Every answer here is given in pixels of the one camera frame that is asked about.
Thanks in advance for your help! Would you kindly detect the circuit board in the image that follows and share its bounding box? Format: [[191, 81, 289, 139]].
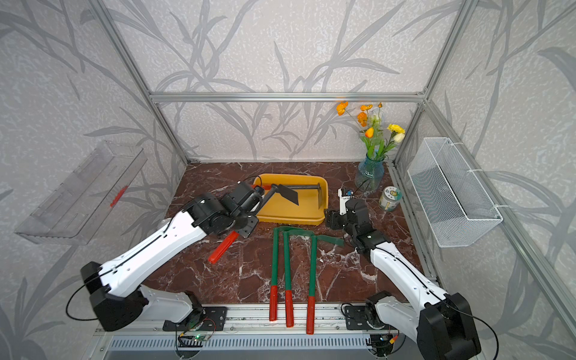
[[366, 334, 398, 358], [175, 331, 214, 348]]

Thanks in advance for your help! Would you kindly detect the green hoe red grip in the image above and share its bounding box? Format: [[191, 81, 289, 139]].
[[306, 235, 344, 335], [268, 226, 296, 322], [283, 228, 314, 328]]

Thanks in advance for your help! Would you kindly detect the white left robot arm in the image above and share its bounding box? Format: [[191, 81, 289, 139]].
[[81, 181, 270, 332]]

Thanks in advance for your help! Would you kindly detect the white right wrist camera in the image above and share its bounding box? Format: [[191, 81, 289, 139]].
[[337, 187, 353, 216]]

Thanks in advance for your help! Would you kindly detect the yellow plastic storage box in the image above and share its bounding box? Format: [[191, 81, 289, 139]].
[[253, 173, 329, 226]]

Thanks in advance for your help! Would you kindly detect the white wire mesh basket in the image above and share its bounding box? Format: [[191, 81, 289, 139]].
[[407, 137, 503, 248]]

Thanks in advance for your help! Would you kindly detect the artificial flower bouquet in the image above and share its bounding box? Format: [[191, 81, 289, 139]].
[[336, 101, 406, 162]]

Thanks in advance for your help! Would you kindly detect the small labelled glass jar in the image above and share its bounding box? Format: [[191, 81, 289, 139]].
[[379, 186, 402, 212]]

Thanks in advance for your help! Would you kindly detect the blue glass vase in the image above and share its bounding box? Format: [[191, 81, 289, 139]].
[[355, 156, 385, 194]]

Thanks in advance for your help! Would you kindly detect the right circuit board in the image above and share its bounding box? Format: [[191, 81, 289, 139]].
[[366, 334, 398, 358]]

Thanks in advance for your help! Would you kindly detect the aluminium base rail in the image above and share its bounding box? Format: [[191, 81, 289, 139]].
[[85, 303, 412, 359]]

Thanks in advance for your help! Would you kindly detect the left circuit board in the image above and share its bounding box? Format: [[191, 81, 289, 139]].
[[175, 331, 214, 348]]

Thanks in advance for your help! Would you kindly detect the clear acrylic wall shelf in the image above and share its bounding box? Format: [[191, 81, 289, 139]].
[[15, 141, 147, 245]]

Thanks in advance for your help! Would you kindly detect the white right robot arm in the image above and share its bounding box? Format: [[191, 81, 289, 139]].
[[325, 198, 482, 359]]

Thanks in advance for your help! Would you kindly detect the grey hoe red grip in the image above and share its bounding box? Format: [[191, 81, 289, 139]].
[[208, 182, 299, 263], [251, 183, 323, 210]]

